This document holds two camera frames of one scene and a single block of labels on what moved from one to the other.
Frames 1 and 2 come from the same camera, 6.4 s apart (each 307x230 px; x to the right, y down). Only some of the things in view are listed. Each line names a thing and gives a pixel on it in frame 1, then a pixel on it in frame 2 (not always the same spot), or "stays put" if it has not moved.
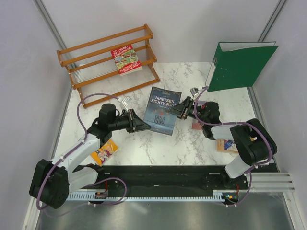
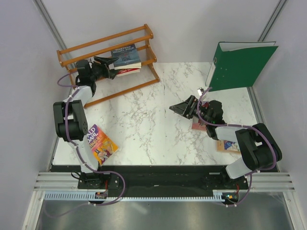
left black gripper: [135, 124] to [111, 73]
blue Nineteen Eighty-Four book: [159, 114] to [128, 58]
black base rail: [198, 179] stays put
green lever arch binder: [239, 64] stays put
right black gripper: [182, 110] stays put
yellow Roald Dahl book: [102, 155] stays put
